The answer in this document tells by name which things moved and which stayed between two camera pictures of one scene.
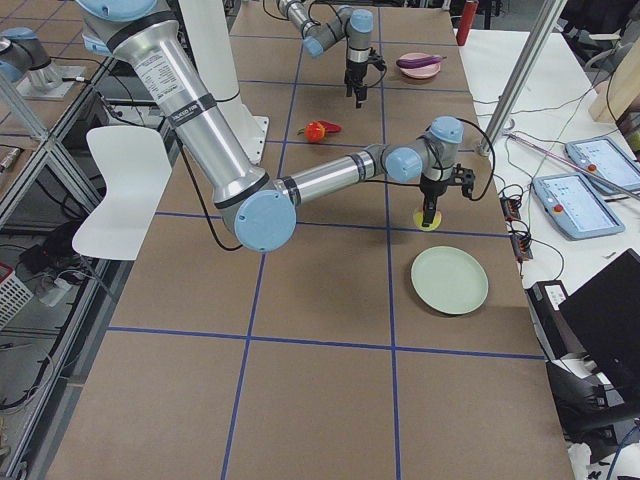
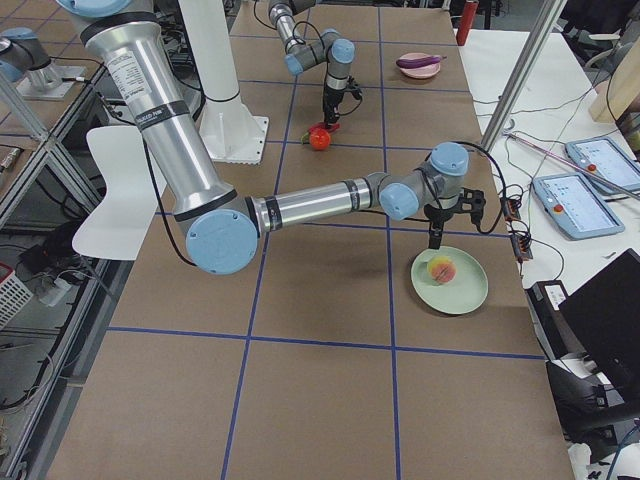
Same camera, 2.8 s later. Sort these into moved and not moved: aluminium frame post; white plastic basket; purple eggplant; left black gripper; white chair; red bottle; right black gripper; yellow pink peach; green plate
Moved: left black gripper; right black gripper; yellow pink peach
Not moved: red bottle; aluminium frame post; white plastic basket; white chair; green plate; purple eggplant
